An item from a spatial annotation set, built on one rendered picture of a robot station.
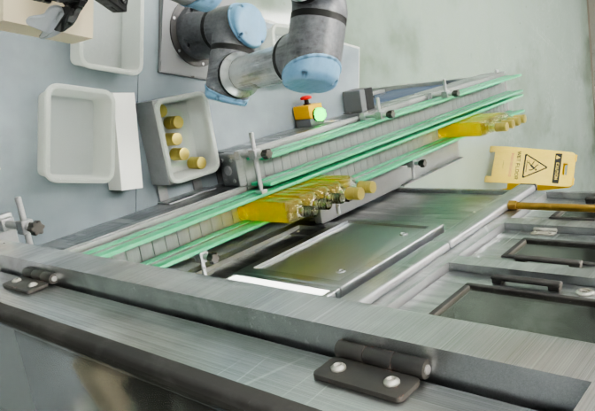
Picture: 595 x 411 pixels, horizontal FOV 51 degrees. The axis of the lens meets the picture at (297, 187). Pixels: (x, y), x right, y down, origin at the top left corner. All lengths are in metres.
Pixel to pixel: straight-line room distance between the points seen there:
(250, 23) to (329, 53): 0.44
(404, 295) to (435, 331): 1.03
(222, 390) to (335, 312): 0.09
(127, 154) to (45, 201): 0.22
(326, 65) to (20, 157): 0.73
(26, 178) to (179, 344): 1.14
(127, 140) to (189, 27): 0.36
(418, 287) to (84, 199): 0.83
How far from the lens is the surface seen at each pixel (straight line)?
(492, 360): 0.34
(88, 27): 1.22
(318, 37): 1.26
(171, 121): 1.70
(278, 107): 2.05
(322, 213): 2.01
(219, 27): 1.67
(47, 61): 1.60
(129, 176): 1.61
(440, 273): 1.52
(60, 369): 0.48
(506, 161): 5.03
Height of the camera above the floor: 2.17
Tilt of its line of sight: 42 degrees down
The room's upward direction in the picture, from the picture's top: 91 degrees clockwise
